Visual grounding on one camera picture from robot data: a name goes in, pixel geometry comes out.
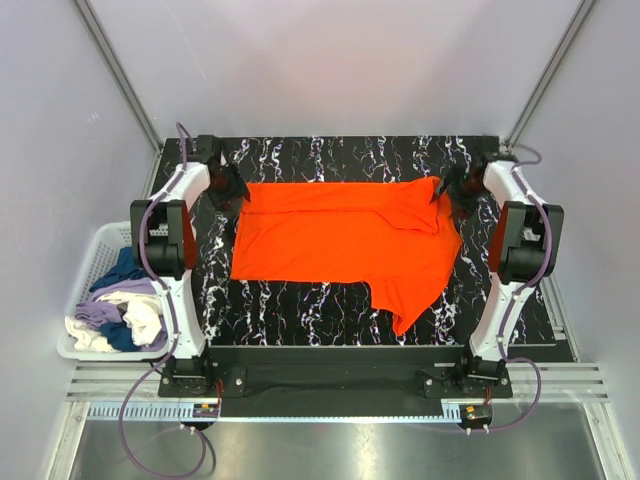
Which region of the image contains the white slotted cable duct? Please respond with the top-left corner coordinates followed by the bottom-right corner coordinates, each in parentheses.
top-left (87, 400), bottom-right (463, 424)

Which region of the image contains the right orange connector box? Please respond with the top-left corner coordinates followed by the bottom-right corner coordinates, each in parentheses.
top-left (462, 404), bottom-right (493, 423)

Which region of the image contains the aluminium frame post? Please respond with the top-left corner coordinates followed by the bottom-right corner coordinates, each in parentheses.
top-left (505, 0), bottom-right (599, 144)
top-left (69, 0), bottom-right (165, 151)

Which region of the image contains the orange connector box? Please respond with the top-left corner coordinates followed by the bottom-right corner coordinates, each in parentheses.
top-left (193, 401), bottom-right (221, 418)
top-left (462, 404), bottom-right (493, 423)

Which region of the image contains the left orange connector box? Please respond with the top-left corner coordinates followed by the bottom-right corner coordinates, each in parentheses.
top-left (193, 401), bottom-right (221, 418)

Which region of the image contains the lavender t shirt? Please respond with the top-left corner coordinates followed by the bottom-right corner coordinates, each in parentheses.
top-left (73, 277), bottom-right (171, 351)

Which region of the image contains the white plastic laundry basket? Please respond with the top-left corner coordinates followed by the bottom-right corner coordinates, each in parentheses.
top-left (56, 221), bottom-right (169, 362)

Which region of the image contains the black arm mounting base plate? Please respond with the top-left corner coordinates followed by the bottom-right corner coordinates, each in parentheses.
top-left (157, 346), bottom-right (513, 400)

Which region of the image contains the orange t shirt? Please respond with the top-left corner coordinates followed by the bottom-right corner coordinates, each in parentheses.
top-left (230, 176), bottom-right (462, 335)

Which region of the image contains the white t shirt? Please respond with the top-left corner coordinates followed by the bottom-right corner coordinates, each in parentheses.
top-left (64, 291), bottom-right (166, 354)

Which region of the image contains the right aluminium frame post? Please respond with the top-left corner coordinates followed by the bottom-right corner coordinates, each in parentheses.
top-left (505, 0), bottom-right (599, 144)

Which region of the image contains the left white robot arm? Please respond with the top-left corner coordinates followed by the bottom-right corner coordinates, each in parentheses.
top-left (130, 123), bottom-right (250, 360)

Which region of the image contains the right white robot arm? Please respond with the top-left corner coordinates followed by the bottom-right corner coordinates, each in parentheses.
top-left (432, 153), bottom-right (565, 364)

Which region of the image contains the navy blue t shirt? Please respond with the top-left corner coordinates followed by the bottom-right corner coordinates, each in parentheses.
top-left (89, 246), bottom-right (146, 293)

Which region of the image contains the left aluminium frame post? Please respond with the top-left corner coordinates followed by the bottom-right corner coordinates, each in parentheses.
top-left (69, 0), bottom-right (165, 151)

